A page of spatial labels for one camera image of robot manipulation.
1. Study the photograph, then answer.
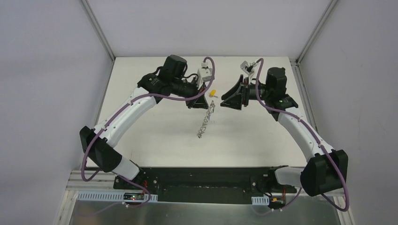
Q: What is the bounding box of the yellow key tag with key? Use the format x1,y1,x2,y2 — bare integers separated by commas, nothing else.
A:
209,90,218,98

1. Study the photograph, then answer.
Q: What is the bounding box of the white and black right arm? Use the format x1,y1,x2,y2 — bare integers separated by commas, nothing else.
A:
220,66,348,196

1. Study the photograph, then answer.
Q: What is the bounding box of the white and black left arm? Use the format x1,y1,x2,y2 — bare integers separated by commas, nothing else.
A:
79,54,215,190

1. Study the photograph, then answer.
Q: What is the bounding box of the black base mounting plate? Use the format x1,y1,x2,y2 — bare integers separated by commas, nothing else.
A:
133,167,296,204

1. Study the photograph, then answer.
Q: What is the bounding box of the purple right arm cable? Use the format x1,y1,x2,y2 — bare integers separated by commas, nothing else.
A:
253,58,350,215

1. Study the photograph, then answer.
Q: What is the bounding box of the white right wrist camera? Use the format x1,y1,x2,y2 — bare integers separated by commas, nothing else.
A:
240,61,258,78

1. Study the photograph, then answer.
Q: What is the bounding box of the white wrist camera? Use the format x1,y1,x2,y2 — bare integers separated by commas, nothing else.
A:
240,61,258,78
197,62,213,88

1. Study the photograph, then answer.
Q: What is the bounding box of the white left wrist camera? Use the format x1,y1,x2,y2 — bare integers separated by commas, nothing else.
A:
197,62,213,88

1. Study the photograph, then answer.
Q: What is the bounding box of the white slotted cable duct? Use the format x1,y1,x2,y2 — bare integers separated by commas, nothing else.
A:
77,191,158,203

